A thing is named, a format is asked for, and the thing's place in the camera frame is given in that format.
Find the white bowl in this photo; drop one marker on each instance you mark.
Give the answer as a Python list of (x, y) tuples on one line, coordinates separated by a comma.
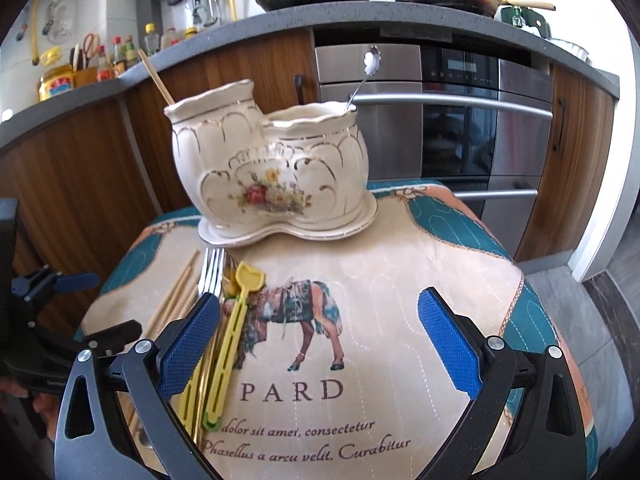
[(570, 47)]

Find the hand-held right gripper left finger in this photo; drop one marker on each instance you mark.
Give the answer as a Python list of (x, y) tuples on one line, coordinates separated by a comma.
[(192, 345)]

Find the row of sauce bottles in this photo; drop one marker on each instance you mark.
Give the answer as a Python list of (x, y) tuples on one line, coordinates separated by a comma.
[(120, 55)]

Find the grey speckled countertop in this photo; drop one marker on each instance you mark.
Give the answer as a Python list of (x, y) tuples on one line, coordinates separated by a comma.
[(350, 15)]

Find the flower-shaped metal spoon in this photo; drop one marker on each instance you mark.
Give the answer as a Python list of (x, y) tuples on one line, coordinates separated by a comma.
[(371, 60)]

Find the hanging metal peeler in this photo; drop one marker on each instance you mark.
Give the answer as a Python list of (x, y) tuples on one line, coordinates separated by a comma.
[(210, 5)]

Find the green kitchen appliance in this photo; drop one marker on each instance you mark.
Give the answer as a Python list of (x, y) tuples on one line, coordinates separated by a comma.
[(535, 17)]

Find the person's left hand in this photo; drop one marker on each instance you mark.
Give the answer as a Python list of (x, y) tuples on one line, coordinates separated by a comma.
[(44, 410)]

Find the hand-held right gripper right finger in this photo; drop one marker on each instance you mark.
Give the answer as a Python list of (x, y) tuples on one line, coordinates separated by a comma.
[(447, 345)]

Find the cream ceramic saucer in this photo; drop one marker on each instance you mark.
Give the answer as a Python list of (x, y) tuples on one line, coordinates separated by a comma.
[(350, 225)]

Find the yellow oil bottle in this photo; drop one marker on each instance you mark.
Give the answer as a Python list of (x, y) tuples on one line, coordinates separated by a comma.
[(55, 82)]

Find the stainless steel oven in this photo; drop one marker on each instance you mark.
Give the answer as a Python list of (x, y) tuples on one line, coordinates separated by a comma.
[(410, 125)]

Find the cream floral ceramic utensil holder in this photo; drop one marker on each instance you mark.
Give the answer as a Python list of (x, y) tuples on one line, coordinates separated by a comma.
[(280, 160)]

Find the silver fork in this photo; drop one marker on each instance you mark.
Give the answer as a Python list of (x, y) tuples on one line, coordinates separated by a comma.
[(212, 272)]

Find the horse-printed quilted cloth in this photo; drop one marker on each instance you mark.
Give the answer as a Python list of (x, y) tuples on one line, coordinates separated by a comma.
[(380, 285)]

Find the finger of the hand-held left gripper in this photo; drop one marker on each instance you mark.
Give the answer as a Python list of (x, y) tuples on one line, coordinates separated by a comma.
[(75, 282), (117, 335)]

